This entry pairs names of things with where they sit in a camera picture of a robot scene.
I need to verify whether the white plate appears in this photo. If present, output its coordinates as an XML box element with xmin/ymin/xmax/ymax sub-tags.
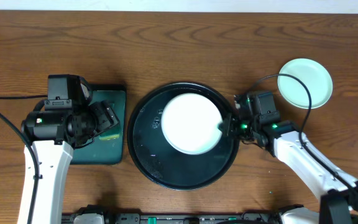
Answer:
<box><xmin>161</xmin><ymin>93</ymin><xmax>223</xmax><ymax>155</ymax></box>

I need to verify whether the mint green plate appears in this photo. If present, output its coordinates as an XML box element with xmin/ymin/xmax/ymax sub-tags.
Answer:
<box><xmin>277</xmin><ymin>58</ymin><xmax>333</xmax><ymax>109</ymax></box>

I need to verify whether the round black tray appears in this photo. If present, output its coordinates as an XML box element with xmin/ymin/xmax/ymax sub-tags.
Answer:
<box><xmin>127</xmin><ymin>82</ymin><xmax>239</xmax><ymax>190</ymax></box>

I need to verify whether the black rectangular sponge tray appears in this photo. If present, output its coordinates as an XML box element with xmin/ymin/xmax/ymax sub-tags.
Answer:
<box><xmin>71</xmin><ymin>84</ymin><xmax>127</xmax><ymax>165</ymax></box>

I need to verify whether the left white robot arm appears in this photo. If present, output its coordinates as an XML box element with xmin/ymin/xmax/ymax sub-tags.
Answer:
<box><xmin>18</xmin><ymin>75</ymin><xmax>124</xmax><ymax>223</ymax></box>

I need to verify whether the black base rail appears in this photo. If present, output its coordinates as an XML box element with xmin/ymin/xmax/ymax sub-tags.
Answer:
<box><xmin>62</xmin><ymin>212</ymin><xmax>282</xmax><ymax>224</ymax></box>

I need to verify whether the green yellow sponge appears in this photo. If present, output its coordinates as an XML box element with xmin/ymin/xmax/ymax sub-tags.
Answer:
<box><xmin>99</xmin><ymin>132</ymin><xmax>120</xmax><ymax>141</ymax></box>

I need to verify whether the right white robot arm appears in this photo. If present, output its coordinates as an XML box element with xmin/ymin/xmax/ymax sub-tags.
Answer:
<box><xmin>219</xmin><ymin>91</ymin><xmax>358</xmax><ymax>223</ymax></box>

